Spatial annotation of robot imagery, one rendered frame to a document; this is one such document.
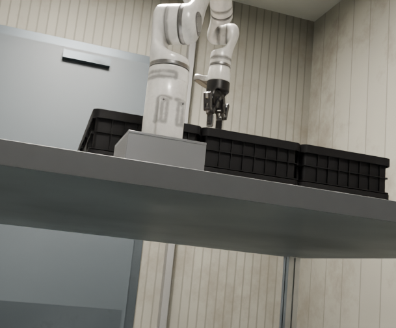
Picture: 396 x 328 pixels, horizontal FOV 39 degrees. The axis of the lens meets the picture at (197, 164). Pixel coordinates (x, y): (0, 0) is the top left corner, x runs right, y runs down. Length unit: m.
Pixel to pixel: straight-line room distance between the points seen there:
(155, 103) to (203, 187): 0.34
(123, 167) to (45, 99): 3.31
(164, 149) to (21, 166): 0.36
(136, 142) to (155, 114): 0.10
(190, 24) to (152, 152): 0.31
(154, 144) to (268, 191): 0.29
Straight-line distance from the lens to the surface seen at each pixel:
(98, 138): 1.46
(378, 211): 1.07
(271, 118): 4.67
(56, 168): 0.87
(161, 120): 1.18
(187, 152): 1.15
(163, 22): 1.27
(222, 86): 1.77
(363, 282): 3.87
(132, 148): 1.12
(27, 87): 4.20
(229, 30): 1.84
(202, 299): 4.30
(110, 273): 4.08
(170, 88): 1.21
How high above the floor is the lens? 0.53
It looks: 11 degrees up
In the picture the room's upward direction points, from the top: 6 degrees clockwise
